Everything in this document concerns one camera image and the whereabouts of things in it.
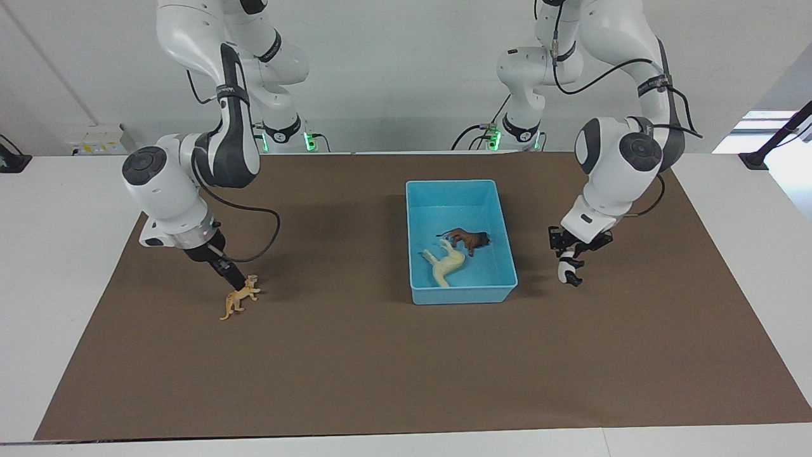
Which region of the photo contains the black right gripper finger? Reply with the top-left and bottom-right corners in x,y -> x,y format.
216,257 -> 247,291

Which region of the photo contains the orange striped tiger toy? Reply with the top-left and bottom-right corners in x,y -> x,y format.
219,274 -> 262,321

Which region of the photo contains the black and white panda toy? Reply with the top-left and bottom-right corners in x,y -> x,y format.
557,249 -> 584,288

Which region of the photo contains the brown lion toy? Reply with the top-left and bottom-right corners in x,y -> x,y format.
436,228 -> 491,257

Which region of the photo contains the cream horse toy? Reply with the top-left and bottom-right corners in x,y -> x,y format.
422,239 -> 467,288

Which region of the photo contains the light blue plastic storage box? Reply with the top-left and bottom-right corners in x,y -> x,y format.
405,180 -> 518,305

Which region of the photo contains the brown paper table mat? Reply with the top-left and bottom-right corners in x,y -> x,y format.
34,152 -> 812,440

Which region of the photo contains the black clamp stand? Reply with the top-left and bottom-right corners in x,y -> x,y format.
739,100 -> 812,171
0,135 -> 32,173

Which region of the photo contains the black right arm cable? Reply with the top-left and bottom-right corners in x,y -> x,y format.
186,69 -> 282,264

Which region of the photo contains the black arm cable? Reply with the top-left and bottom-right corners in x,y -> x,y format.
186,69 -> 282,264
551,0 -> 704,218

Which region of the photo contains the black left base cable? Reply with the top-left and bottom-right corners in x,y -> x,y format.
450,95 -> 512,151

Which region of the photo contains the white wall outlet box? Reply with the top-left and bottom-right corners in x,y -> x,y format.
69,123 -> 138,157

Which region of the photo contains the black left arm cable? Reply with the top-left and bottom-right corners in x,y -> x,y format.
551,0 -> 704,218

